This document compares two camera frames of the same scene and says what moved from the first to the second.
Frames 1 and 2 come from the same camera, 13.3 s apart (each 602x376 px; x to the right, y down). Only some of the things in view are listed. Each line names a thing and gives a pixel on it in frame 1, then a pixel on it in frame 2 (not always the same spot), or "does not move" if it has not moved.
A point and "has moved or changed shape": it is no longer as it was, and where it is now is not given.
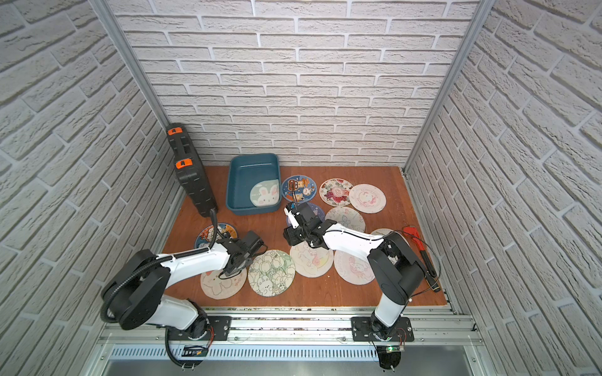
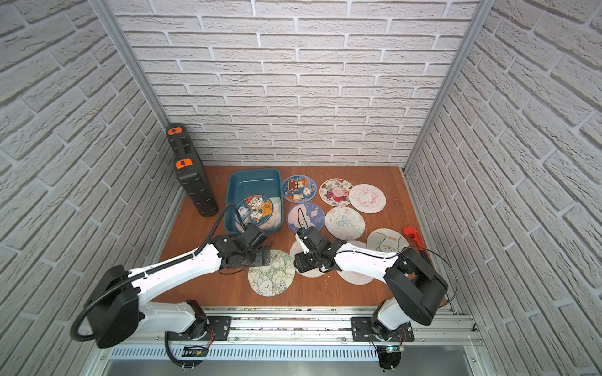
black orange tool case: [189, 169] does not move
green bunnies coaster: [272, 272] does not move
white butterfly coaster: [347, 217] does not move
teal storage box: [253, 183] has moved or changed shape
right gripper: [289, 235] → [300, 262]
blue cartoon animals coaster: [299, 188] does not move
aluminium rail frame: [295, 335] does not move
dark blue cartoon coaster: [204, 238] → [255, 210]
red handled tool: [413, 233] does not move
